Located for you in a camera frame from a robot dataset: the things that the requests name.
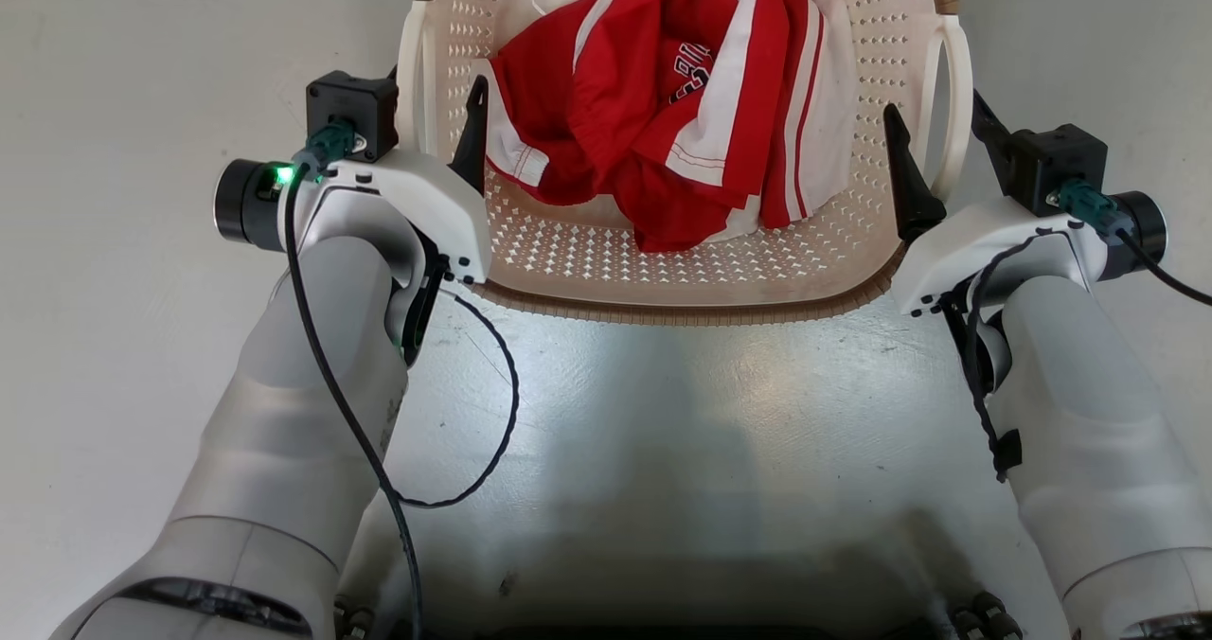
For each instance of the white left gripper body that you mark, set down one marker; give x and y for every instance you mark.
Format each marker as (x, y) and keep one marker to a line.
(436, 204)

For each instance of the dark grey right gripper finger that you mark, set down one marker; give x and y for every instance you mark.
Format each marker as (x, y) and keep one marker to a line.
(911, 195)
(989, 133)

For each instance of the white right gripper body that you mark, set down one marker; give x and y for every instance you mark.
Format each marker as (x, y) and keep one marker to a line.
(985, 238)

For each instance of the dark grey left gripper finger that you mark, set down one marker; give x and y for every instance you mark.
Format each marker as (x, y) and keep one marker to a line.
(473, 148)

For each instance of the beige perforated plastic laundry basket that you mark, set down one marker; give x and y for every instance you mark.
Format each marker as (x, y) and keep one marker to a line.
(663, 261)

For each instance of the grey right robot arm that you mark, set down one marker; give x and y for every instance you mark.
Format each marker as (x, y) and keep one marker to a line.
(1098, 451)

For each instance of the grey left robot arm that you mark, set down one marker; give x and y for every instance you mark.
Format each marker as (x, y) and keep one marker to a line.
(284, 432)

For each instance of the red and white sports garment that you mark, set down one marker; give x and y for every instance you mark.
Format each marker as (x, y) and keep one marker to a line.
(625, 100)

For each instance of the shiny grey robot torso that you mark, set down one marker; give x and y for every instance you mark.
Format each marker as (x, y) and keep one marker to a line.
(701, 451)

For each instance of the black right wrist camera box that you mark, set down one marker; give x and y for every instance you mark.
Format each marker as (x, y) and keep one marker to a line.
(1051, 162)

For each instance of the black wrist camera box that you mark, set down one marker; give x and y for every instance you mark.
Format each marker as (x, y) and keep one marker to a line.
(355, 105)
(1051, 162)

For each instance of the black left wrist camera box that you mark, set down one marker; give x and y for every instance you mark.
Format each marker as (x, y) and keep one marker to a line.
(355, 105)

